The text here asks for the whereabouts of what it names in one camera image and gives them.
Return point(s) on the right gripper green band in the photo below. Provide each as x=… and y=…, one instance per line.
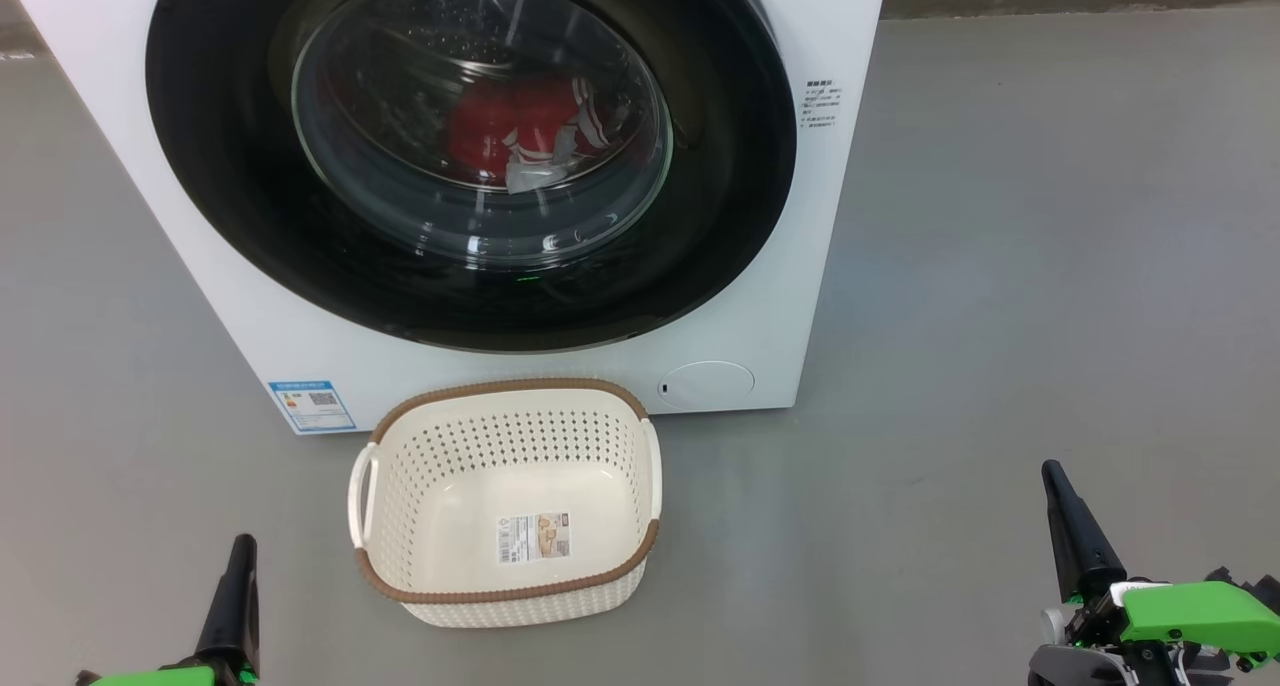
x=1190, y=616

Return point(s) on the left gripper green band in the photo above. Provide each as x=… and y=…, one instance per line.
x=160, y=678

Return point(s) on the black round glass washer door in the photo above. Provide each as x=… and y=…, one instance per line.
x=230, y=186

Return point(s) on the red garment wide white stripe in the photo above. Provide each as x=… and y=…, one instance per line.
x=480, y=131

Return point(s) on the red white jersey striped cuffs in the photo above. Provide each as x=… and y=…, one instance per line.
x=590, y=116

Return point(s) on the cream perforated basket brown rim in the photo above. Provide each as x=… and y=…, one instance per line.
x=450, y=446

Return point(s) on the basket product label sticker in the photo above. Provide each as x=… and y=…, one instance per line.
x=535, y=538

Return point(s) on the white front-load washing machine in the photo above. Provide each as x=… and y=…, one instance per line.
x=820, y=266

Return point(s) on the blue energy label sticker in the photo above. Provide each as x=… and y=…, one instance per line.
x=312, y=406

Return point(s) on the round washer filter cover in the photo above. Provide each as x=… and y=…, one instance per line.
x=706, y=384

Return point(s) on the stainless steel washer drum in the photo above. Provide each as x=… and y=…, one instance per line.
x=400, y=96

